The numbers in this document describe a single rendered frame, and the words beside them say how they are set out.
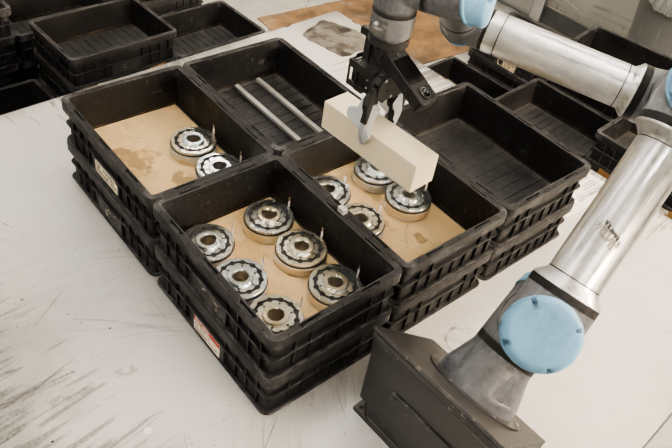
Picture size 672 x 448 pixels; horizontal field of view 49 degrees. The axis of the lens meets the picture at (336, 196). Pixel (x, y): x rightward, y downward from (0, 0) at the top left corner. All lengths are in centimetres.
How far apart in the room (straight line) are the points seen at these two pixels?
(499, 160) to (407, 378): 77
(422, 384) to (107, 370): 60
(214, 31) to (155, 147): 144
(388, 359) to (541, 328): 28
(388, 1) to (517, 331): 55
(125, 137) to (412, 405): 90
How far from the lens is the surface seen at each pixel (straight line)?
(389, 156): 133
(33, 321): 155
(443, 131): 189
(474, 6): 118
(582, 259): 113
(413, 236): 156
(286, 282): 142
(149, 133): 175
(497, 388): 126
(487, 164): 182
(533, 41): 130
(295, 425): 139
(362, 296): 128
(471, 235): 145
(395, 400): 129
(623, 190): 114
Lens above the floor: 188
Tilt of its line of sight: 41 degrees down
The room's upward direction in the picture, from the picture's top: 10 degrees clockwise
